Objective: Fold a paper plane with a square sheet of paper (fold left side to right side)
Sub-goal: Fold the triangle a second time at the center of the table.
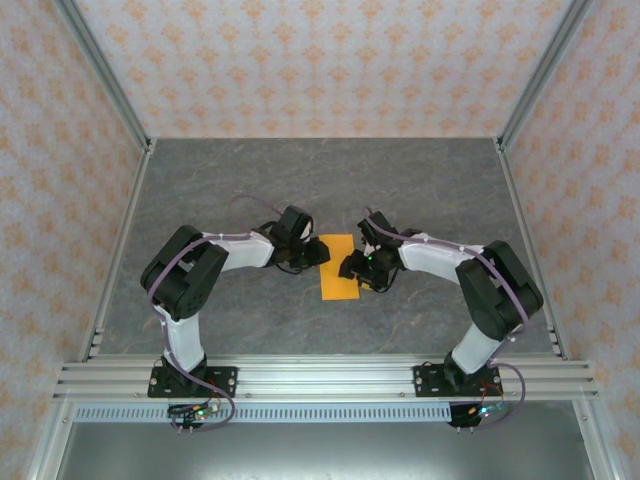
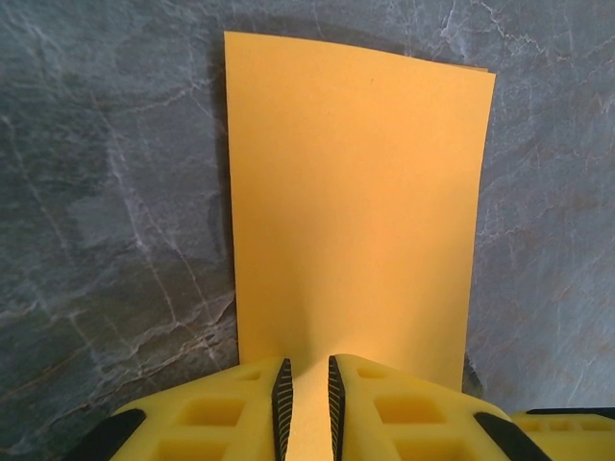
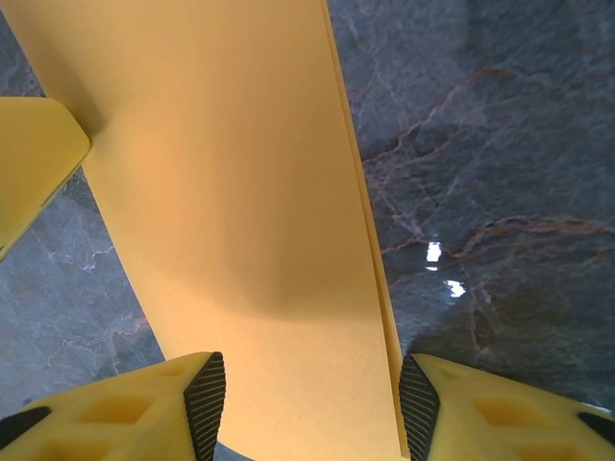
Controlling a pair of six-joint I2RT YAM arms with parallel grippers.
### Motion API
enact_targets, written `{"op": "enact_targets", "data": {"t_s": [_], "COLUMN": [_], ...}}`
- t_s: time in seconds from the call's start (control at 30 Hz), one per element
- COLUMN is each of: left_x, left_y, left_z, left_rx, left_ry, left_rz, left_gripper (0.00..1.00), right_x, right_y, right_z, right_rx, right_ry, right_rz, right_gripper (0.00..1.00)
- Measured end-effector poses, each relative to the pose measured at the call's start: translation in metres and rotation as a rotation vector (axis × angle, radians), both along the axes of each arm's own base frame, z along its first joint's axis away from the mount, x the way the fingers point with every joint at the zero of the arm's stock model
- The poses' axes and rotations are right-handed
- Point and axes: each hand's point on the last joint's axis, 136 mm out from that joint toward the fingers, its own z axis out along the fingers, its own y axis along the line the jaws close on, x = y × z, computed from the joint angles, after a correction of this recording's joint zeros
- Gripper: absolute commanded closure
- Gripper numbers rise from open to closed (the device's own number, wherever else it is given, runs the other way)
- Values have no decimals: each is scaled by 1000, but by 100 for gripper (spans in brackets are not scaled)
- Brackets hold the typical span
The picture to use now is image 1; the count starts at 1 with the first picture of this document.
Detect yellow paper sheet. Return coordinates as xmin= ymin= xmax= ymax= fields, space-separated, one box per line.
xmin=318 ymin=233 xmax=374 ymax=302

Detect aluminium mounting beam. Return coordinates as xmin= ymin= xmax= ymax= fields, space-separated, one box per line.
xmin=52 ymin=353 xmax=600 ymax=402

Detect grey metal panel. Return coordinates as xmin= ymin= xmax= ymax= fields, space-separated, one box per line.
xmin=54 ymin=422 xmax=596 ymax=480

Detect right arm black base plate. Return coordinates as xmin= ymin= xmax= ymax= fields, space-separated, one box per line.
xmin=412 ymin=363 xmax=503 ymax=400

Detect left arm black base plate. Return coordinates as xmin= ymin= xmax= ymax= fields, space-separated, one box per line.
xmin=146 ymin=365 xmax=239 ymax=400

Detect aluminium table side rail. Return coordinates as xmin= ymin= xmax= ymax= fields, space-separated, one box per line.
xmin=493 ymin=137 xmax=572 ymax=362
xmin=79 ymin=139 xmax=157 ymax=362

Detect grey slotted cable duct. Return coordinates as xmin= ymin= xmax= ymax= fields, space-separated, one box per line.
xmin=73 ymin=403 xmax=455 ymax=425

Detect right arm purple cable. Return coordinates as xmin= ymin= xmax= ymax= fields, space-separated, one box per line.
xmin=363 ymin=207 xmax=531 ymax=431

